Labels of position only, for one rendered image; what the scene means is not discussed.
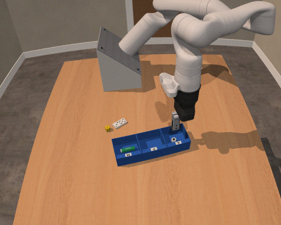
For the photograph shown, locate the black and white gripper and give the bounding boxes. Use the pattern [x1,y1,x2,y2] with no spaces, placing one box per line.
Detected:
[159,69,201,131]

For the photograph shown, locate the yellow die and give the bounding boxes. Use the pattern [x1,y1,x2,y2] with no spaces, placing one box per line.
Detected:
[105,125,111,132]

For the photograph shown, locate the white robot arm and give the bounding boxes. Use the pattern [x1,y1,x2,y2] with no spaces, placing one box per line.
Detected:
[119,0,276,77]

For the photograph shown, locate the green battery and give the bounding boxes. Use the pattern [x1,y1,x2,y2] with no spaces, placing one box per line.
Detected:
[120,146,135,153]

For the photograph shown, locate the white domino tile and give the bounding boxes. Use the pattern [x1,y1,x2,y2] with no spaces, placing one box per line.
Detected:
[112,118,127,129]

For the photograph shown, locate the blue three-compartment bin rack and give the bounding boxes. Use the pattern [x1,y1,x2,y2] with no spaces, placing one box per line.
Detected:
[112,123,191,166]

